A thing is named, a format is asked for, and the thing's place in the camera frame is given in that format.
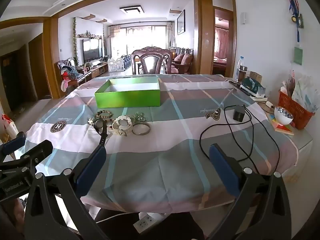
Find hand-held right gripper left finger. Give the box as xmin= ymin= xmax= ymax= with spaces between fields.
xmin=24 ymin=144 xmax=110 ymax=240

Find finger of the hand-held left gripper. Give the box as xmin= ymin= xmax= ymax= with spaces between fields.
xmin=0 ymin=140 xmax=53 ymax=178
xmin=0 ymin=132 xmax=26 ymax=164

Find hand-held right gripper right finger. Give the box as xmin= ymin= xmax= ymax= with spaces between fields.
xmin=207 ymin=144 xmax=298 ymax=240

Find white wrist watch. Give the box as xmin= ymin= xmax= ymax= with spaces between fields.
xmin=111 ymin=115 xmax=133 ymax=137

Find brown beaded bracelet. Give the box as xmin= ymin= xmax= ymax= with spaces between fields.
xmin=94 ymin=110 xmax=114 ymax=121

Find black bangle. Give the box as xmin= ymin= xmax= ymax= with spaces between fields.
xmin=132 ymin=122 xmax=151 ymax=136

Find green bead bracelet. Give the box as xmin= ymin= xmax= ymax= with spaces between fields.
xmin=130 ymin=112 xmax=148 ymax=123

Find green cardboard box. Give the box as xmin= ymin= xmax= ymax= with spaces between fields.
xmin=94 ymin=76 xmax=161 ymax=108

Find red and white bag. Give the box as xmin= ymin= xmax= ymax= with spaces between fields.
xmin=1 ymin=114 xmax=19 ymax=145

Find black power adapter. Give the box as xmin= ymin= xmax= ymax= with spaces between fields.
xmin=233 ymin=105 xmax=247 ymax=122

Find colourful book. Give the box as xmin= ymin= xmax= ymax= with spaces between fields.
xmin=266 ymin=114 xmax=295 ymax=136

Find white power strip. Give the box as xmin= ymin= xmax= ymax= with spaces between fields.
xmin=133 ymin=212 xmax=165 ymax=234

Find pile of clothes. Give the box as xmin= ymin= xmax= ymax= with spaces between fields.
xmin=60 ymin=66 xmax=79 ymax=90

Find wooden armchair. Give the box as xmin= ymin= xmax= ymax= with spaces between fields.
xmin=58 ymin=57 xmax=87 ymax=88

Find dark green packet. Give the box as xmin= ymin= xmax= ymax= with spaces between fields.
xmin=240 ymin=77 xmax=266 ymax=98

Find red plastic basket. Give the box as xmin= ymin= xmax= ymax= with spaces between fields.
xmin=278 ymin=90 xmax=315 ymax=130

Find glass jar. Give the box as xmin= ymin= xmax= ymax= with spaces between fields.
xmin=239 ymin=65 xmax=248 ymax=83

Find wooden television cabinet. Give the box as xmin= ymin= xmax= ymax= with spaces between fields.
xmin=84 ymin=62 xmax=108 ymax=79

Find brown cardboard box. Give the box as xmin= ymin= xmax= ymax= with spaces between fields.
xmin=250 ymin=71 xmax=263 ymax=84

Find clear water bottle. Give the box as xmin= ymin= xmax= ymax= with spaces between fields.
xmin=235 ymin=56 xmax=244 ymax=82

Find white baby fence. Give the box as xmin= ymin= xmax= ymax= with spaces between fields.
xmin=107 ymin=57 xmax=125 ymax=72

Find green ivy garland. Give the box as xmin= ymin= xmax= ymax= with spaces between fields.
xmin=72 ymin=17 xmax=79 ymax=65

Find flat screen television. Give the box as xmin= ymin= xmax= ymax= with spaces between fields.
xmin=82 ymin=38 xmax=103 ymax=62

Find papers in basket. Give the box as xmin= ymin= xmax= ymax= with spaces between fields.
xmin=291 ymin=76 xmax=320 ymax=113

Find wooden sofa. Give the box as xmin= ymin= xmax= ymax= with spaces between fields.
xmin=171 ymin=47 xmax=194 ymax=74

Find carved wooden dining chair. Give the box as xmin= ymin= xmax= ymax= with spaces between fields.
xmin=130 ymin=46 xmax=173 ymax=75

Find square ceiling light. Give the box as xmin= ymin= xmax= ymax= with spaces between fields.
xmin=119 ymin=5 xmax=145 ymax=14

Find hanging medals with ribbons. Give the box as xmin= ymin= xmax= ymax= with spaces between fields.
xmin=284 ymin=0 xmax=304 ymax=42

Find green wall card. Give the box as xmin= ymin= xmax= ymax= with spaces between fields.
xmin=294 ymin=46 xmax=303 ymax=65

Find framed wall picture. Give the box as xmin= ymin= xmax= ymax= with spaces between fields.
xmin=177 ymin=9 xmax=186 ymax=35

